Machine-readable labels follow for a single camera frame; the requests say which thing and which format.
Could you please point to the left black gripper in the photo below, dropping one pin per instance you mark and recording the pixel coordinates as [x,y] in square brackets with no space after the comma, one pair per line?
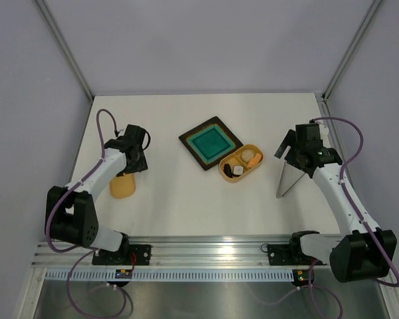
[139,167]

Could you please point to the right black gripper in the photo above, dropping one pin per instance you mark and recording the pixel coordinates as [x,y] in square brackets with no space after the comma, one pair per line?
[289,140]

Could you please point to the metal tongs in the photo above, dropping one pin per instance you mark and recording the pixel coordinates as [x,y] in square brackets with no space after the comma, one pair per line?
[288,178]

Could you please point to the orange lunch box lid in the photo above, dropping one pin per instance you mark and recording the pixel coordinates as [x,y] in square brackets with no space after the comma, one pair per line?
[122,186]

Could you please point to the grilled salmon slice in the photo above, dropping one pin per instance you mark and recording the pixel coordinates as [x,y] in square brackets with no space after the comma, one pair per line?
[255,160]

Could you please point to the white rice ball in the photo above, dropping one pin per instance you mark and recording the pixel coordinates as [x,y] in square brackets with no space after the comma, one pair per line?
[247,155]

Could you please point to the orange lunch box base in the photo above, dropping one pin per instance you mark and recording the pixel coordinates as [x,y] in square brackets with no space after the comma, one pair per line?
[234,158]

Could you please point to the white tofu cube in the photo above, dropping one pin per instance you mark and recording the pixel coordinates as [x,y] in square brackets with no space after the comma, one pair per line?
[238,170]

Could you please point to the black seaweed piece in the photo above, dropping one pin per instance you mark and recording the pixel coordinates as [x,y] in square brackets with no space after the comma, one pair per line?
[227,170]

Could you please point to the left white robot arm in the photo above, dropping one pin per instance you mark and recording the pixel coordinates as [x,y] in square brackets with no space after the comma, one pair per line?
[71,219]

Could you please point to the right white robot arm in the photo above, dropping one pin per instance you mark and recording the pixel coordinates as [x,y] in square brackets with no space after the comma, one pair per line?
[366,250]

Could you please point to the square teal black plate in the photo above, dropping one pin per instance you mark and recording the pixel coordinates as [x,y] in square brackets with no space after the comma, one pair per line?
[210,142]

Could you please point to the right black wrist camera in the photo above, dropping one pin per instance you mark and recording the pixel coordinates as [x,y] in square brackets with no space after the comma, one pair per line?
[308,135]

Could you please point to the left aluminium frame post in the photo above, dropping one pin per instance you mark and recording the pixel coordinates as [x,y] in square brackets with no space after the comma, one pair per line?
[56,33]

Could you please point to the aluminium frame post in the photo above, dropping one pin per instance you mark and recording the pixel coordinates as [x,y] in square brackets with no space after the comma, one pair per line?
[352,47]
[56,33]

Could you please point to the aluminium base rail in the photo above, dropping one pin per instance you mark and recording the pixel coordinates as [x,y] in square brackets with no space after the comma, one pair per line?
[181,252]

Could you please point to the white slotted cable duct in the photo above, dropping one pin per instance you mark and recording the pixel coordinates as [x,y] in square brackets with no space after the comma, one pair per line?
[184,275]

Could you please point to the right aluminium frame post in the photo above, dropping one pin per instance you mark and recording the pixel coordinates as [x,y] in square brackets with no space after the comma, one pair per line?
[352,47]

